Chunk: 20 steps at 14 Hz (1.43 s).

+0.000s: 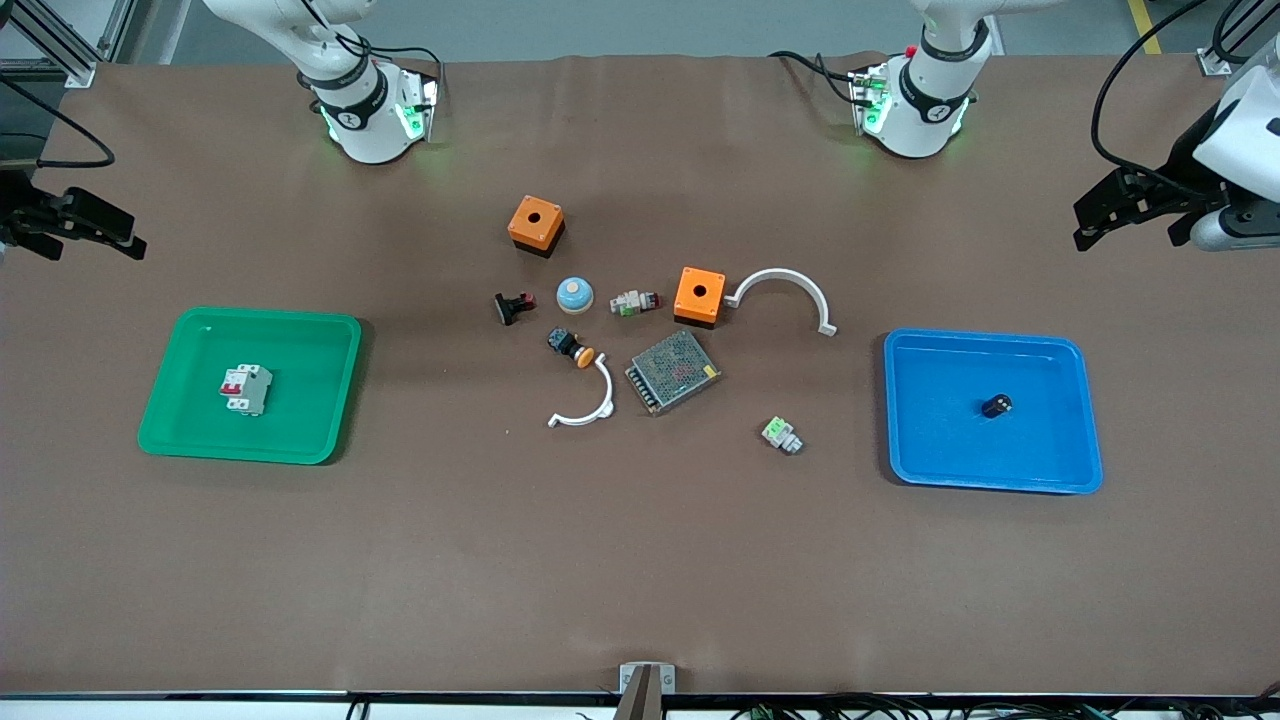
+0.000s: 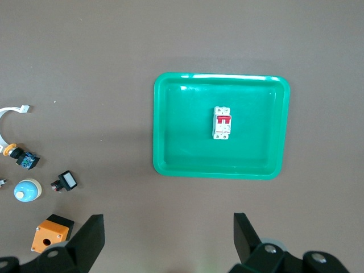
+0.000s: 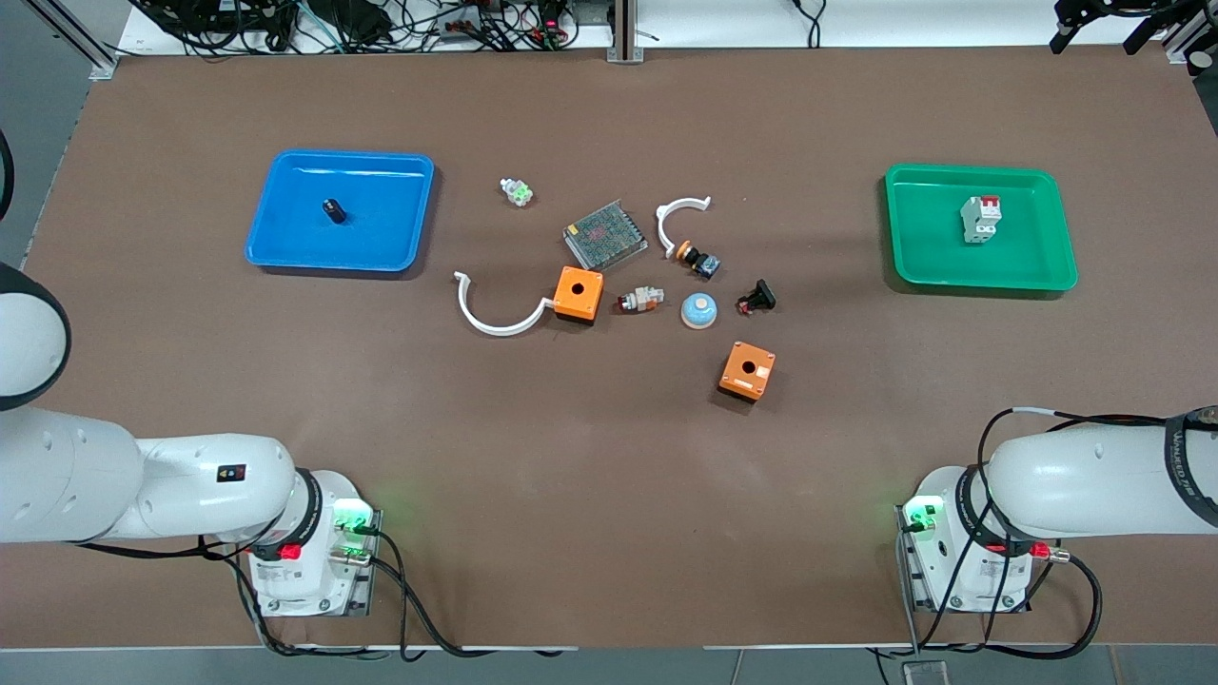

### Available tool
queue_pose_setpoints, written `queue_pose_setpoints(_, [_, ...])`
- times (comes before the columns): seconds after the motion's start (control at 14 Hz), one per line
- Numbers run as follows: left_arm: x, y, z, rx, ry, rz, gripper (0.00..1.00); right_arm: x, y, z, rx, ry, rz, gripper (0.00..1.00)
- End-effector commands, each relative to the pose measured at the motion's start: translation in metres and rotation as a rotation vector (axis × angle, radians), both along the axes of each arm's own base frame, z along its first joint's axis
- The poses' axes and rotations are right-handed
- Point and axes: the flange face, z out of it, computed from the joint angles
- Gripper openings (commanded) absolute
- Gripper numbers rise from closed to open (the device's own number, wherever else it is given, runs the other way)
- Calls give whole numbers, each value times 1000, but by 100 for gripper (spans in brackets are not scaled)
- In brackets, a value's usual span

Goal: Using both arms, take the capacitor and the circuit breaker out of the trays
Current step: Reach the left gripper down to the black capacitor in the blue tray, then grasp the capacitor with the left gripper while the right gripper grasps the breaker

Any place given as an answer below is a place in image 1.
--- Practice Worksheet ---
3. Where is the grey red circuit breaker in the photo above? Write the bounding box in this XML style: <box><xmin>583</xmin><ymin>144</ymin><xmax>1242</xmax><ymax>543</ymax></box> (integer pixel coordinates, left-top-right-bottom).
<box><xmin>219</xmin><ymin>364</ymin><xmax>274</xmax><ymax>417</ymax></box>

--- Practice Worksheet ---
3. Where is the green plastic tray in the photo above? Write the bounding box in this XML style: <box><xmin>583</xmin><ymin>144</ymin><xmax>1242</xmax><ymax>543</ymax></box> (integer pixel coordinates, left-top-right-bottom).
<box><xmin>137</xmin><ymin>306</ymin><xmax>363</xmax><ymax>466</ymax></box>

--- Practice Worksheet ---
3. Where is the blue plastic tray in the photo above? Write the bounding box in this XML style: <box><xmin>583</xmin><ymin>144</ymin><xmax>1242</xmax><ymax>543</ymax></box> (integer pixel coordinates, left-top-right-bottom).
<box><xmin>883</xmin><ymin>328</ymin><xmax>1104</xmax><ymax>496</ymax></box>

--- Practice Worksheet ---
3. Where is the orange black button box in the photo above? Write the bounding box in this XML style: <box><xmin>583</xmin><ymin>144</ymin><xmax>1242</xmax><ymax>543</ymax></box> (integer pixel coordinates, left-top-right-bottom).
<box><xmin>673</xmin><ymin>266</ymin><xmax>728</xmax><ymax>329</ymax></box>
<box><xmin>507</xmin><ymin>195</ymin><xmax>567</xmax><ymax>259</ymax></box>

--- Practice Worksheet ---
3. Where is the black orange push button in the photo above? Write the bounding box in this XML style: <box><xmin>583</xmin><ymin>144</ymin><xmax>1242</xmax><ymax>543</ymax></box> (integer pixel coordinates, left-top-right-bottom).
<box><xmin>546</xmin><ymin>327</ymin><xmax>597</xmax><ymax>369</ymax></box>

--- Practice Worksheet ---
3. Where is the metal mesh power supply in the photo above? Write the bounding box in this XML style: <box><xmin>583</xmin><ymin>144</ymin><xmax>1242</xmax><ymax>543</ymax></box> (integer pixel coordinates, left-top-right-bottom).
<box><xmin>625</xmin><ymin>330</ymin><xmax>722</xmax><ymax>417</ymax></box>

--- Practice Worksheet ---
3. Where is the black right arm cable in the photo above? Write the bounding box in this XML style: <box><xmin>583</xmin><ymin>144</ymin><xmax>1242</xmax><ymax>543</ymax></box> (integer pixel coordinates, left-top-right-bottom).
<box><xmin>0</xmin><ymin>75</ymin><xmax>117</xmax><ymax>169</ymax></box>

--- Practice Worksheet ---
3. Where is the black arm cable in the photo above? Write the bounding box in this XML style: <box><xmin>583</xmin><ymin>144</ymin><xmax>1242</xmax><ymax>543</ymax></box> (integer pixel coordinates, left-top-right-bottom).
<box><xmin>0</xmin><ymin>75</ymin><xmax>117</xmax><ymax>169</ymax></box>
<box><xmin>1090</xmin><ymin>0</ymin><xmax>1216</xmax><ymax>191</ymax></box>

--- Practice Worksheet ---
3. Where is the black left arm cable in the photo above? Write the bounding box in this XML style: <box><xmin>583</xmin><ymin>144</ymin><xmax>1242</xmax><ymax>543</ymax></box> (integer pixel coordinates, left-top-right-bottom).
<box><xmin>1090</xmin><ymin>0</ymin><xmax>1216</xmax><ymax>191</ymax></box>

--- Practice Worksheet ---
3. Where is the aluminium frame profile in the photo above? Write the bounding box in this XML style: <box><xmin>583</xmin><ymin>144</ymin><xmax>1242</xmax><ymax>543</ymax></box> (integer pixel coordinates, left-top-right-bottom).
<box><xmin>1197</xmin><ymin>0</ymin><xmax>1280</xmax><ymax>76</ymax></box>
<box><xmin>0</xmin><ymin>0</ymin><xmax>136</xmax><ymax>89</ymax></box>

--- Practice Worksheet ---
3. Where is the black looped cable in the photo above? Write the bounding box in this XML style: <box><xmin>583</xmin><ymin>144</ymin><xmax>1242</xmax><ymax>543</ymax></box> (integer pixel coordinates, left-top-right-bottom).
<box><xmin>1212</xmin><ymin>0</ymin><xmax>1280</xmax><ymax>67</ymax></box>

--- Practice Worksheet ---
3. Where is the large white arc bracket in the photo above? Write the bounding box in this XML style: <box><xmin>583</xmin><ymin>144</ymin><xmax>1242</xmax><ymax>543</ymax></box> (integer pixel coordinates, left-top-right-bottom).
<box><xmin>724</xmin><ymin>268</ymin><xmax>839</xmax><ymax>338</ymax></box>

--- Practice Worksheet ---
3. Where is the black left base cable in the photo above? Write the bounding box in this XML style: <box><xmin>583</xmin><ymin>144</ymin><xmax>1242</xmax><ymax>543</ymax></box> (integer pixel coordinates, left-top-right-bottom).
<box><xmin>768</xmin><ymin>50</ymin><xmax>866</xmax><ymax>106</ymax></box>

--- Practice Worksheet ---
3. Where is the small white arc bracket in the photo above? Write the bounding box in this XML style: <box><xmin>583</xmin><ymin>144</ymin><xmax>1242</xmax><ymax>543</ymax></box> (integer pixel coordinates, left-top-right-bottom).
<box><xmin>547</xmin><ymin>357</ymin><xmax>615</xmax><ymax>429</ymax></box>

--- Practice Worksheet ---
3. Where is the black cable bundle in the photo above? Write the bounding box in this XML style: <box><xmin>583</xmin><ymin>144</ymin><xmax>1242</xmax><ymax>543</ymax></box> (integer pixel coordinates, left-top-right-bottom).
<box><xmin>730</xmin><ymin>688</ymin><xmax>1280</xmax><ymax>720</ymax></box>

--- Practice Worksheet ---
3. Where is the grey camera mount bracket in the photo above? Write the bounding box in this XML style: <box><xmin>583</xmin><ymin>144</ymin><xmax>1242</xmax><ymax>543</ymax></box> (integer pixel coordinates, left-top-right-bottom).
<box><xmin>613</xmin><ymin>662</ymin><xmax>677</xmax><ymax>720</ymax></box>

